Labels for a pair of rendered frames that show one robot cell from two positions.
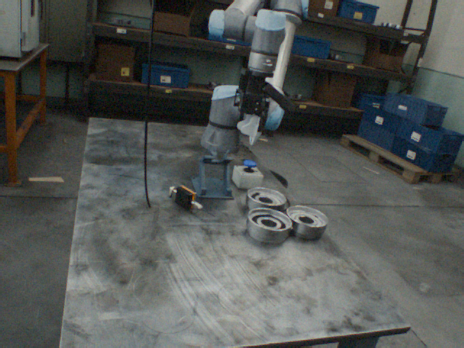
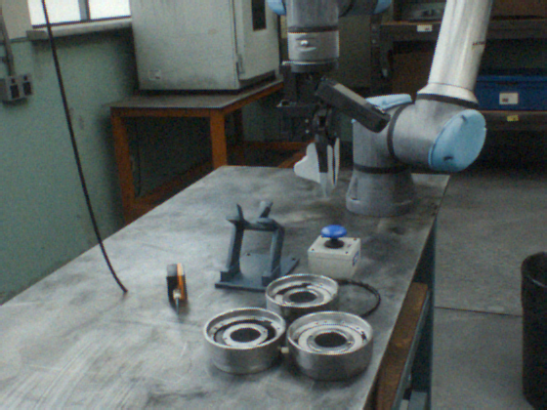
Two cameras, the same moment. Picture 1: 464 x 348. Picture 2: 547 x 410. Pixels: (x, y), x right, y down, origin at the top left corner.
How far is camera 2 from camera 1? 0.70 m
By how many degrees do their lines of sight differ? 39
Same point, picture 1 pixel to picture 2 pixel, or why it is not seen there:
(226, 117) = (369, 152)
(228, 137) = (376, 187)
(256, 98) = (301, 112)
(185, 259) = (63, 370)
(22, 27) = (237, 48)
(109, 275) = not seen: outside the picture
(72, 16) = (357, 19)
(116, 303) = not seen: outside the picture
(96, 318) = not seen: outside the picture
